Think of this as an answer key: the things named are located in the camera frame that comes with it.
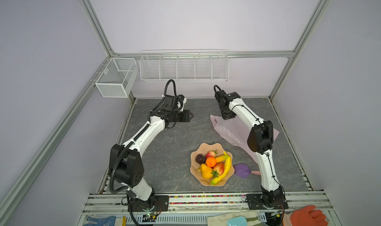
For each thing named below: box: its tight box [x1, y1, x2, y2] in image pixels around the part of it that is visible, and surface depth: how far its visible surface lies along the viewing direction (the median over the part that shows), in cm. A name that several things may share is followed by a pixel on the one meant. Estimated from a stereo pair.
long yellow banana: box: [210, 151, 232, 186], surface depth 81 cm
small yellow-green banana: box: [214, 154, 229, 164], surface depth 83 cm
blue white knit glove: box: [83, 215, 118, 226], surface depth 70 cm
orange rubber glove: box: [290, 205, 329, 226], surface depth 70 cm
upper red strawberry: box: [205, 150, 219, 159], surface depth 86 cm
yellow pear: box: [200, 163, 214, 180], surface depth 79 cm
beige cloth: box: [207, 211, 262, 226], surface depth 71 cm
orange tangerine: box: [205, 156, 217, 168], surface depth 82 cm
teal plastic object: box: [226, 216, 248, 226], surface depth 69 cm
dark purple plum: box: [195, 153, 206, 165], surface depth 84 cm
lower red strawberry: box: [211, 162, 225, 178], surface depth 77 cm
